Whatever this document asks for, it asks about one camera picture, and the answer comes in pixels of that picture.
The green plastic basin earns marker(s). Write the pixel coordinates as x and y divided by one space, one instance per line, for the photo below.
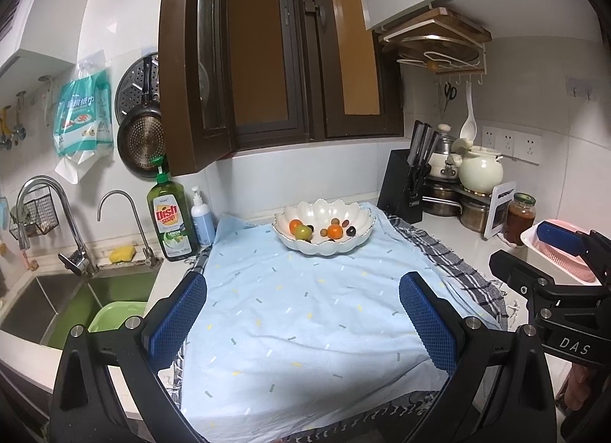
114 316

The pink plastic colander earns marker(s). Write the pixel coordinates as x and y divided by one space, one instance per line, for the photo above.
568 264

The rectangular wooden cutting board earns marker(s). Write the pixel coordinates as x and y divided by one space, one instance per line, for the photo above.
444 18

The brown window frame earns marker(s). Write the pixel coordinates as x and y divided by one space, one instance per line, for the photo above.
310 66

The yellow sponge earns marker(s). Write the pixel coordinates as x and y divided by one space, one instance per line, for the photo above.
122 254

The hanging kitchen utensils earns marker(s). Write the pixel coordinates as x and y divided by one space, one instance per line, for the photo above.
5 128

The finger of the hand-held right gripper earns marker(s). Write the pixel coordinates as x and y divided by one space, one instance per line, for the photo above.
558 238
513 269

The green apple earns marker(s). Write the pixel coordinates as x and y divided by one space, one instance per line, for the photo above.
303 233

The steel kitchen sink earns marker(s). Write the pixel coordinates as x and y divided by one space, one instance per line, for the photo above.
28 304

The stainless steel pot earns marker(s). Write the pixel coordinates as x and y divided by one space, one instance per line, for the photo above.
441 199
475 216

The open brown window sash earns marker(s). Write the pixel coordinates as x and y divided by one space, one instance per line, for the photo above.
176 90

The green dish soap bottle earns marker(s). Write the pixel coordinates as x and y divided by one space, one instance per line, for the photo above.
172 223

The white plastic frame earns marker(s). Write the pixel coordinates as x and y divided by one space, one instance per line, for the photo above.
506 190

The white wall socket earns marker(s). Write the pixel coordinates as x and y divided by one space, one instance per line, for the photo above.
507 142
529 148
489 137

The black knife block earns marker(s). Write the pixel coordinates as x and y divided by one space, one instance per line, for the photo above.
396 185

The white scalloped ceramic bowl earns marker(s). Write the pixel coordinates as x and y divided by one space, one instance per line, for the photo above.
329 246

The round wooden cutting board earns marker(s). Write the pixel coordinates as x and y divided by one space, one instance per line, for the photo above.
420 49

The blue pump bottle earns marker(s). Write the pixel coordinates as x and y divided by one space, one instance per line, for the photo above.
204 226

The grey plaid fringed cloth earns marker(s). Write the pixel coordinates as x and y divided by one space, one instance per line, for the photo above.
458 261

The white vented wall unit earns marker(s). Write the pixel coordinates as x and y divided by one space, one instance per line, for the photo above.
47 18

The perforated metal steamer plate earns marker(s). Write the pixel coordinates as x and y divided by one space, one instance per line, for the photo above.
130 90

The slim chrome gooseneck faucet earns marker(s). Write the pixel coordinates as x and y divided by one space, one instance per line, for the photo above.
143 238

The white wall hook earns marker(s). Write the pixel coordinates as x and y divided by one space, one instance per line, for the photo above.
580 85

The teal hanging plastic packet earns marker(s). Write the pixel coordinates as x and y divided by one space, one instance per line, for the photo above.
81 118

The light blue speckled cloth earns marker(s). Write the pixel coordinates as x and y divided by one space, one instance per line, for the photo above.
310 319

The white lidded cooking pot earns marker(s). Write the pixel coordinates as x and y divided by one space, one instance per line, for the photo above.
439 168

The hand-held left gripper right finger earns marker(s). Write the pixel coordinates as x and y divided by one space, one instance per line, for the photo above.
427 323

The steel pots stack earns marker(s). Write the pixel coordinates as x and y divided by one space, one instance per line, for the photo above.
477 193

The cream ceramic pot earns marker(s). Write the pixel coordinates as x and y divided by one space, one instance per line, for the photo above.
479 171

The white ladle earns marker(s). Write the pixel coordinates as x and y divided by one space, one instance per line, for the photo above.
468 128

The large chrome kitchen faucet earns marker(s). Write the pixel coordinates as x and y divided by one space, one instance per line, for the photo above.
77 238

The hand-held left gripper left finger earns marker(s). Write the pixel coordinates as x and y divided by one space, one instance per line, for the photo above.
176 319

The steel lidded steamer pot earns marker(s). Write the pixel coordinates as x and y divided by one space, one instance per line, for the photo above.
446 145

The orange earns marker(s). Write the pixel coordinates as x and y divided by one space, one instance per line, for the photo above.
296 223
334 232

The glass jar of sauce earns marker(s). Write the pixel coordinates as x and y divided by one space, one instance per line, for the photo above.
520 223

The white plastic bin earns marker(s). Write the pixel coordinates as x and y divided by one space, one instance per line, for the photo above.
530 238

